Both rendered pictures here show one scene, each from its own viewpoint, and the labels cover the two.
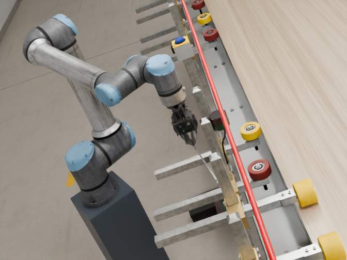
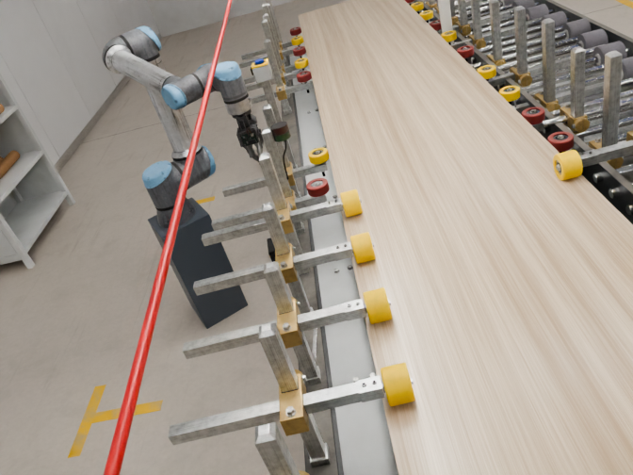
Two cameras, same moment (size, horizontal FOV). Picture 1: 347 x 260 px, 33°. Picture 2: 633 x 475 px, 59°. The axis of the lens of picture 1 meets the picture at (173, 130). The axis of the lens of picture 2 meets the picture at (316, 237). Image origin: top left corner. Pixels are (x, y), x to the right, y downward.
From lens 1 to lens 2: 0.36 m
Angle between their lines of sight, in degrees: 3
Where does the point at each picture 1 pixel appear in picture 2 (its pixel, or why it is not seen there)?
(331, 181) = (380, 197)
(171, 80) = (235, 87)
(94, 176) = (169, 196)
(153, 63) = (219, 68)
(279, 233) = not seen: hidden behind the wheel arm
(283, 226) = not seen: hidden behind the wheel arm
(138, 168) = (229, 211)
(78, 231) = not seen: hidden behind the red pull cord
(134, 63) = (203, 69)
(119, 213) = (192, 236)
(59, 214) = (147, 248)
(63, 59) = (137, 63)
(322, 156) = (378, 176)
